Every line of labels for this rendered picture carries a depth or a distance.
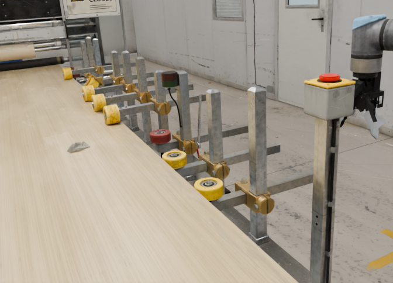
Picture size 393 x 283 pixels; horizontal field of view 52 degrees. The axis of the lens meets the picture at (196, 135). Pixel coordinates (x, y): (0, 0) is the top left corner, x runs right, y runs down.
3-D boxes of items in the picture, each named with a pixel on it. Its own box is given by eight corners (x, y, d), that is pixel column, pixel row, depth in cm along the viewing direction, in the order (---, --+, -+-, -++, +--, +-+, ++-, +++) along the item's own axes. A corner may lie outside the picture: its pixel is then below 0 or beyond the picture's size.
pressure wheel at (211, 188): (200, 210, 119) (198, 174, 115) (227, 212, 117) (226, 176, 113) (193, 224, 112) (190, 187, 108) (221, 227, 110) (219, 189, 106)
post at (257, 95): (260, 240, 122) (258, 85, 106) (266, 246, 119) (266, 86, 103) (250, 244, 121) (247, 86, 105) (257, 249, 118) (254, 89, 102)
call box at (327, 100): (328, 110, 87) (330, 75, 84) (353, 118, 81) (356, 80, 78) (302, 116, 84) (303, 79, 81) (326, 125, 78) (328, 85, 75)
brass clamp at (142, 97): (144, 96, 207) (143, 87, 205) (153, 102, 195) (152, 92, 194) (133, 98, 205) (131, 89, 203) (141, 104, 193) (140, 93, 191)
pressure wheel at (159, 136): (168, 152, 164) (165, 126, 160) (175, 159, 157) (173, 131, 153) (150, 157, 161) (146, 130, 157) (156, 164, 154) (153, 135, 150)
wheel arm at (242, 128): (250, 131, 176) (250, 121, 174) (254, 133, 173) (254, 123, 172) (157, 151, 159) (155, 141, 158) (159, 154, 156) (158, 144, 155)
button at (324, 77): (329, 80, 82) (330, 72, 82) (344, 83, 79) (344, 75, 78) (314, 83, 81) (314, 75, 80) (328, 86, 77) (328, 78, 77)
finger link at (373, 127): (394, 133, 124) (381, 106, 126) (381, 136, 121) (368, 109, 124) (386, 136, 127) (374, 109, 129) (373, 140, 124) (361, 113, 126)
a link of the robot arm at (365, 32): (380, 16, 113) (346, 16, 120) (376, 60, 117) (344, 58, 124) (394, 13, 119) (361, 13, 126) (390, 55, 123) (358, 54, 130)
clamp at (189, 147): (183, 142, 167) (182, 131, 165) (197, 153, 155) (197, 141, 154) (171, 145, 165) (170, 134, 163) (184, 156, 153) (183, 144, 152)
